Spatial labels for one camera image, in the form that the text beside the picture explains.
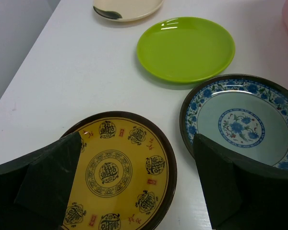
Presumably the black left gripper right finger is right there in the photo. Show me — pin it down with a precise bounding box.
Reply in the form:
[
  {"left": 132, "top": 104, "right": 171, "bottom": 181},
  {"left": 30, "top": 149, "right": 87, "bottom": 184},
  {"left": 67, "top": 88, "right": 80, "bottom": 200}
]
[{"left": 193, "top": 134, "right": 288, "bottom": 230}]

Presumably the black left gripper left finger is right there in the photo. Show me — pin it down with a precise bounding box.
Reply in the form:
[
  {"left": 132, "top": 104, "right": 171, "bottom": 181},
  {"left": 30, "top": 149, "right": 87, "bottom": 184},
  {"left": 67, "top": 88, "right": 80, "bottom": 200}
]
[{"left": 0, "top": 133, "right": 82, "bottom": 230}]

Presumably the blue floral plate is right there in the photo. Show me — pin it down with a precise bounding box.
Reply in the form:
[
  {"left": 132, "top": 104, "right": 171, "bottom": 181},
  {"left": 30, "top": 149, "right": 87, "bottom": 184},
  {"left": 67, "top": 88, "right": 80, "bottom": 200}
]
[{"left": 179, "top": 74, "right": 288, "bottom": 171}]

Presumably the yellow patterned plate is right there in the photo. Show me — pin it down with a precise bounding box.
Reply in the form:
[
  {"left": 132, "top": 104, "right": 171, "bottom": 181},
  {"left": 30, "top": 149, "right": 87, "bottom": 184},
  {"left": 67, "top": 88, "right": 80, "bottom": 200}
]
[{"left": 61, "top": 111, "right": 177, "bottom": 230}]

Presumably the green plate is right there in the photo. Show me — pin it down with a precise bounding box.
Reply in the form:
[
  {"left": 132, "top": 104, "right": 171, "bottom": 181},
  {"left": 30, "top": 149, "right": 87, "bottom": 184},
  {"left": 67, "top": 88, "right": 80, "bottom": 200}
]
[{"left": 136, "top": 17, "right": 236, "bottom": 84}]

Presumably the cream plate black brushstroke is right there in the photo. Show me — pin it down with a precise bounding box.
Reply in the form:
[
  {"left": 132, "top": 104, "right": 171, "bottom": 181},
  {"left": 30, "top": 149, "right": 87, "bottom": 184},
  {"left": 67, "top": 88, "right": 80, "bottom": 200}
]
[{"left": 93, "top": 0, "right": 164, "bottom": 22}]

